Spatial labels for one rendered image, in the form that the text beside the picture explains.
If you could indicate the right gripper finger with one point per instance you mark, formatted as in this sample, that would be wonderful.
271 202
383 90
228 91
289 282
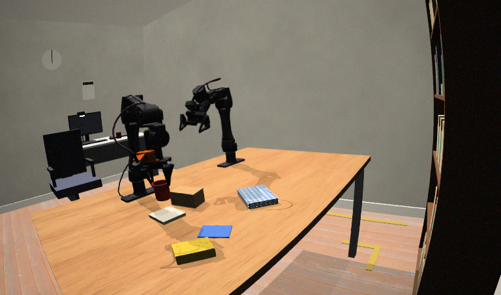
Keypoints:
144 171
168 172

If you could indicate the red cup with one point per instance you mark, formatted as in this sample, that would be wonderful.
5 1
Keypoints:
162 190

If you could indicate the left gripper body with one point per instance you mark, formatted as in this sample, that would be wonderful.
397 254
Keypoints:
196 116

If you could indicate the yellow sponge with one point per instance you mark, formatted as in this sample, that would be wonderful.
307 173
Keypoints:
193 250

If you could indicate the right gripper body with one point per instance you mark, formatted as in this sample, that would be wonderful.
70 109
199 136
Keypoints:
155 158

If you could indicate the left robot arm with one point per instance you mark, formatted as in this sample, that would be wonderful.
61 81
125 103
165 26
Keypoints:
218 97

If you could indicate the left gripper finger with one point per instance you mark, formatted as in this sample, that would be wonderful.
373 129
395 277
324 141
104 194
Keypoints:
205 121
184 124

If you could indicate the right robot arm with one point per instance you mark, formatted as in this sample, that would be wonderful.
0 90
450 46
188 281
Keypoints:
156 135

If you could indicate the blue and white checkered towel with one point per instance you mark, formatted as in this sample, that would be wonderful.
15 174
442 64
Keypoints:
257 197

